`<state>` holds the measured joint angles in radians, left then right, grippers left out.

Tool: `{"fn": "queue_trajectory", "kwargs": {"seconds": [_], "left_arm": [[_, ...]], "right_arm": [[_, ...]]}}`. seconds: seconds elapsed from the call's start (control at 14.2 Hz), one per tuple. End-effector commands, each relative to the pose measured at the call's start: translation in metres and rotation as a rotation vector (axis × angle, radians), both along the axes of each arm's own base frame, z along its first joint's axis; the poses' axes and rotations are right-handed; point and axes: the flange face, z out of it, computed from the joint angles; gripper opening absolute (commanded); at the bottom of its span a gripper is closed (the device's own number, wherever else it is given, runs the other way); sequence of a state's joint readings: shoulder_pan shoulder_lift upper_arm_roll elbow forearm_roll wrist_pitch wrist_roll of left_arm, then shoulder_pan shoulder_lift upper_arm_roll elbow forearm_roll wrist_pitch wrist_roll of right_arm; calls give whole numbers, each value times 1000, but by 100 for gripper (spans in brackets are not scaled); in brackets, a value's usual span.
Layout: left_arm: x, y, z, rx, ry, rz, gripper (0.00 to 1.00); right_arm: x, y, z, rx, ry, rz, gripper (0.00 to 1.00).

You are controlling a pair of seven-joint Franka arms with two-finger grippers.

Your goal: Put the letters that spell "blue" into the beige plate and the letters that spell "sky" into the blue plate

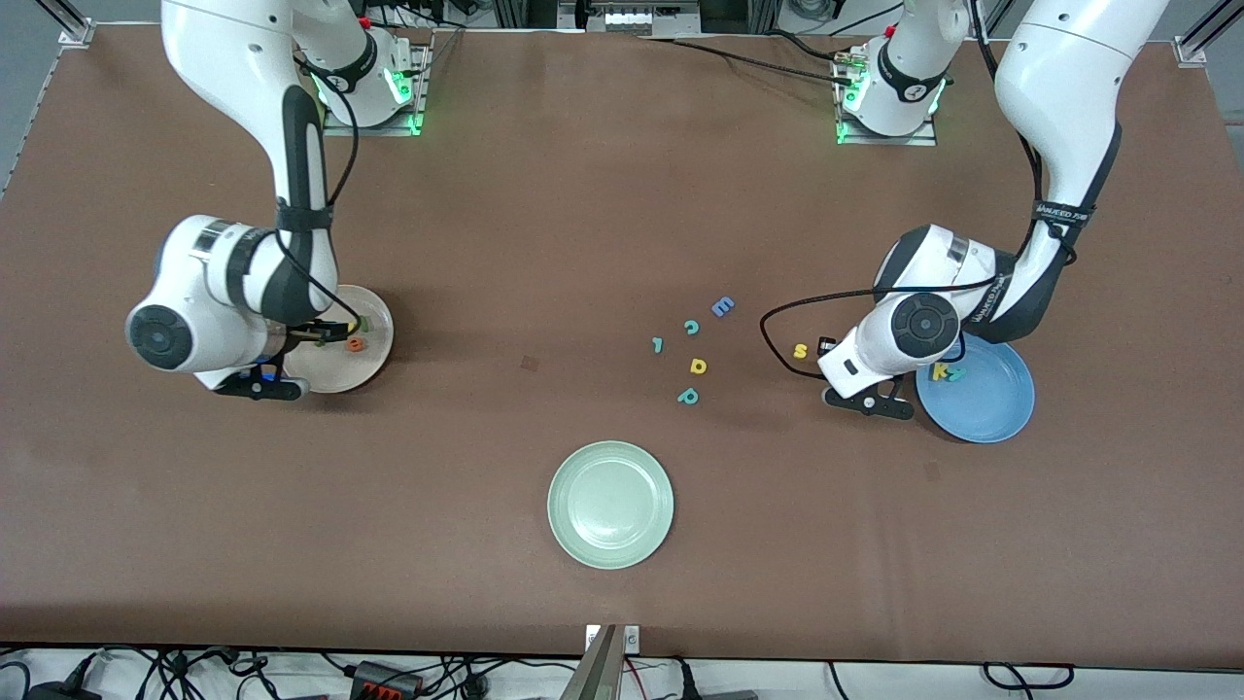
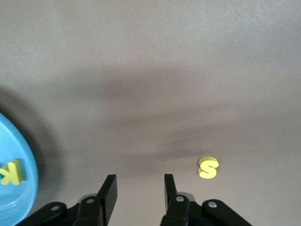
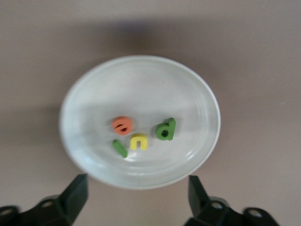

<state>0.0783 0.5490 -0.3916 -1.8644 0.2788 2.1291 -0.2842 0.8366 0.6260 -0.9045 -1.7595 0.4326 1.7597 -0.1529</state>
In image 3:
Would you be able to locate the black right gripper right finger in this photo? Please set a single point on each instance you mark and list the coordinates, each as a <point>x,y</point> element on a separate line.
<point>209,212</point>

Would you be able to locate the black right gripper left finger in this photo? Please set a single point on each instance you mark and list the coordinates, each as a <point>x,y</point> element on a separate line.
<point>61,209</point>

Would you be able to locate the green foam letter l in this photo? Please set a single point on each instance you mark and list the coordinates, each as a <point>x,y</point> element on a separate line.
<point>120,148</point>

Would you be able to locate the green foam letter d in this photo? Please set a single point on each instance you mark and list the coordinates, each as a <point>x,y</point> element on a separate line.
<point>171,129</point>

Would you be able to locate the orange foam letter e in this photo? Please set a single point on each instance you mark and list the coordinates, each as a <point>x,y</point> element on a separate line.
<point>116,124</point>

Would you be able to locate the yellow foam letter n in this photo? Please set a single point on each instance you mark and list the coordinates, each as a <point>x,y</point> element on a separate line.
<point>138,136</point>

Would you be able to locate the beige round plate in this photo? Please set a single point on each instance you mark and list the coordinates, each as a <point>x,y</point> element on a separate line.
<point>141,89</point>

